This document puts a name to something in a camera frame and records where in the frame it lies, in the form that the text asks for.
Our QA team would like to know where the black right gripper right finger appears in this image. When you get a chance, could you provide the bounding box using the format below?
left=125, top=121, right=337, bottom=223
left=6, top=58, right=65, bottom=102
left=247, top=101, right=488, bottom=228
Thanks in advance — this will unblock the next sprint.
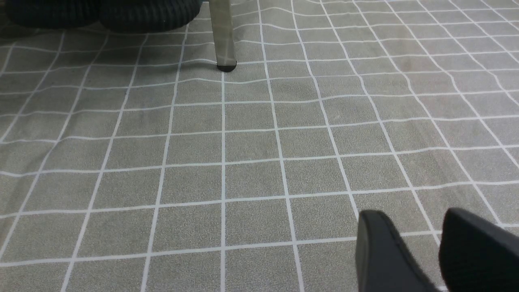
left=439, top=208, right=519, bottom=292

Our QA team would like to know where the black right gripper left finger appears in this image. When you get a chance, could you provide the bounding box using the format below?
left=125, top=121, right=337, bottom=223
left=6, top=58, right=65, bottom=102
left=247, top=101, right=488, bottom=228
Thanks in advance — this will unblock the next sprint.
left=356, top=210, right=438, bottom=292

